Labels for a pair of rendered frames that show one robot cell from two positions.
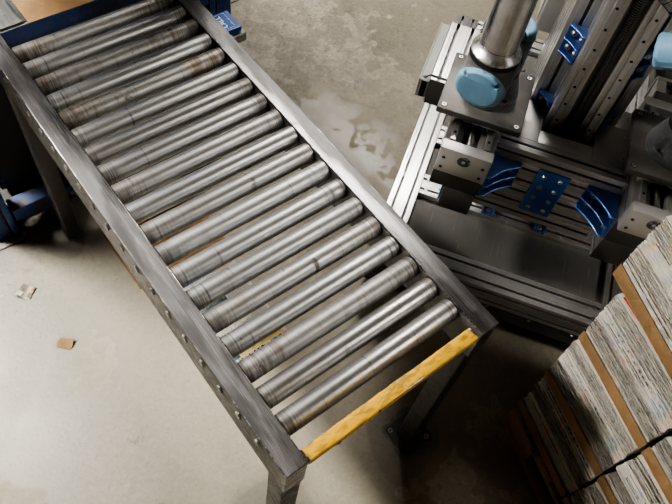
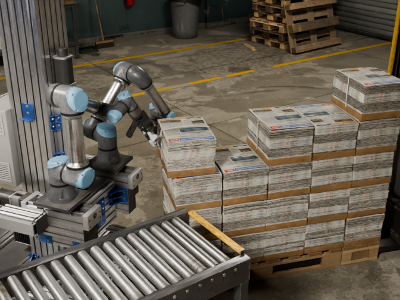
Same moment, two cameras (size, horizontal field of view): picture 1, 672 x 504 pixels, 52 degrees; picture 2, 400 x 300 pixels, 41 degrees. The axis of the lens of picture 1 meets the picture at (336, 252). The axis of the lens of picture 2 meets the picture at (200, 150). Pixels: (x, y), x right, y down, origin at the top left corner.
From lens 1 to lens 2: 2.07 m
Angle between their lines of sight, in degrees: 63
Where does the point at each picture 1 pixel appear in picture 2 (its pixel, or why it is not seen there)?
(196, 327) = (184, 283)
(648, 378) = (205, 184)
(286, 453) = (241, 258)
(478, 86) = (88, 175)
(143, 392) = not seen: outside the picture
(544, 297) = not seen: hidden behind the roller
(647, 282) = (178, 164)
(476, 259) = not seen: hidden behind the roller
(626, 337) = (189, 185)
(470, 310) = (178, 213)
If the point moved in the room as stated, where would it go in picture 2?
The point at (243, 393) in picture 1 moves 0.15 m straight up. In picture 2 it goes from (216, 269) to (216, 240)
